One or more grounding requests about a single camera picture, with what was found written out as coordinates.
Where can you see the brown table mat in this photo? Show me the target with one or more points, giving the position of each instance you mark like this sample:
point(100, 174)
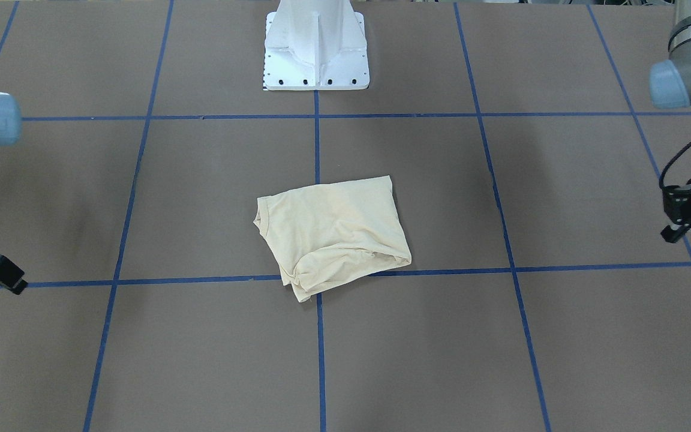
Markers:
point(470, 244)

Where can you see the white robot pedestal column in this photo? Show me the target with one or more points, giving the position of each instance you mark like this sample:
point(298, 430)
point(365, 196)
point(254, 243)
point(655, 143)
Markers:
point(315, 46)

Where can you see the beige long-sleeve printed shirt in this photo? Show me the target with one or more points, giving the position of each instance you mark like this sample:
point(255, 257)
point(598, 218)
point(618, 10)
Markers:
point(325, 236)

